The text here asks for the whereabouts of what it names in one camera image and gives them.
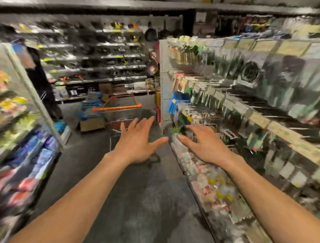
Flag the white side shelf unit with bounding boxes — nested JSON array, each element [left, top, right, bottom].
[[0, 42, 64, 242]]

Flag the background cookware shelf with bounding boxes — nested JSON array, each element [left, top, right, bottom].
[[0, 19, 162, 104]]

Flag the person's left hand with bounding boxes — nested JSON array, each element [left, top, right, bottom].
[[110, 116, 170, 166]]

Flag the person's right hand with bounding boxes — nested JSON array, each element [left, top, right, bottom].
[[176, 123, 242, 169]]

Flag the group of colourful packets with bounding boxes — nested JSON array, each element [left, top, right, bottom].
[[0, 70, 61, 236]]

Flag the blue boxes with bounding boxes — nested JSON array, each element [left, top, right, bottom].
[[53, 121, 68, 135]]

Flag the white display platform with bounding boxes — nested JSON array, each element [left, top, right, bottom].
[[60, 125, 72, 146]]

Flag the rows of hanging utensil packets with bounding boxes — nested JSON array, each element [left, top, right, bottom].
[[170, 45, 320, 211]]

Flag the orange wire shopping cart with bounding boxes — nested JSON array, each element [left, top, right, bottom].
[[92, 95, 162, 164]]

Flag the large open cardboard box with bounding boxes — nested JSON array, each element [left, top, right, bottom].
[[78, 115, 107, 134]]

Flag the kitchen tools display rack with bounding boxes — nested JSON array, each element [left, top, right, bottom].
[[159, 37, 320, 243]]

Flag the person's left forearm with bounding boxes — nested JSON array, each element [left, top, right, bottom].
[[9, 153, 134, 243]]

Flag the black frying pan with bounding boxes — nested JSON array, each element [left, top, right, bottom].
[[147, 60, 160, 76]]

